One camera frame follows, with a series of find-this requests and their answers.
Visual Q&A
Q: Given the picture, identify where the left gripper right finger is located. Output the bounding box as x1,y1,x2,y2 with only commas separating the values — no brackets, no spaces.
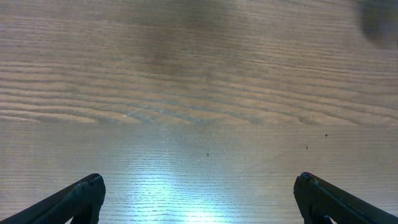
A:
294,172,397,224

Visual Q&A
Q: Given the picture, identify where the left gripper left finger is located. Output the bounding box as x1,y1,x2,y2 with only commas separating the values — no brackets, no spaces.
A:
1,174,106,224

